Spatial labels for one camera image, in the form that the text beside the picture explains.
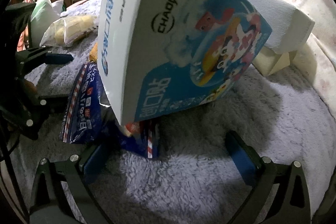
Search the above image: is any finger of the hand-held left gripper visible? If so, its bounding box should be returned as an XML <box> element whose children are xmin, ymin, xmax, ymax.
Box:
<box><xmin>24</xmin><ymin>94</ymin><xmax>69</xmax><ymax>140</ymax></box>
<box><xmin>17</xmin><ymin>47</ymin><xmax>74</xmax><ymax>77</ymax></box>

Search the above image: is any white bun packet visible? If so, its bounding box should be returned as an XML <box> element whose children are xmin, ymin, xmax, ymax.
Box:
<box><xmin>39</xmin><ymin>15</ymin><xmax>99</xmax><ymax>47</ymax></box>

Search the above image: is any light blue cartoon carton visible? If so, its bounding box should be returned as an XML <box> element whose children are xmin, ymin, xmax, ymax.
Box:
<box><xmin>97</xmin><ymin>0</ymin><xmax>273</xmax><ymax>126</ymax></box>

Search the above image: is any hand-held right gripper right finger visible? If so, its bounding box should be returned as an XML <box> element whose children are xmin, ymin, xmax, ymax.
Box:
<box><xmin>225</xmin><ymin>131</ymin><xmax>313</xmax><ymax>224</ymax></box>

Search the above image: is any purple fleece blanket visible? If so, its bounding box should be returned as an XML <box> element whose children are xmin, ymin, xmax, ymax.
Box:
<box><xmin>8</xmin><ymin>0</ymin><xmax>336</xmax><ymax>224</ymax></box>

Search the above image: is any orange snack packet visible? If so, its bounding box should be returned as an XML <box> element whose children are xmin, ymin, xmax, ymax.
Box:
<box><xmin>89</xmin><ymin>43</ymin><xmax>101</xmax><ymax>62</ymax></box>

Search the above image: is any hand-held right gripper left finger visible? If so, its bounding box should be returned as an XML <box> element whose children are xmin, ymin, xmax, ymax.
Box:
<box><xmin>29</xmin><ymin>141</ymin><xmax>113</xmax><ymax>224</ymax></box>

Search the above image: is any blue snack packet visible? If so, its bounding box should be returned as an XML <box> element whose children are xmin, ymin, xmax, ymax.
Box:
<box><xmin>58</xmin><ymin>63</ymin><xmax>116</xmax><ymax>144</ymax></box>
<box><xmin>117</xmin><ymin>119</ymin><xmax>161</xmax><ymax>160</ymax></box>

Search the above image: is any white fabric storage bin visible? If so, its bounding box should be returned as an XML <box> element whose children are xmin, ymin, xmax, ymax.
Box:
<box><xmin>227</xmin><ymin>0</ymin><xmax>315</xmax><ymax>76</ymax></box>

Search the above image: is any white green plastic bag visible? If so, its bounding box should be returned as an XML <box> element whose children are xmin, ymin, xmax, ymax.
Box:
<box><xmin>30</xmin><ymin>0</ymin><xmax>66</xmax><ymax>47</ymax></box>

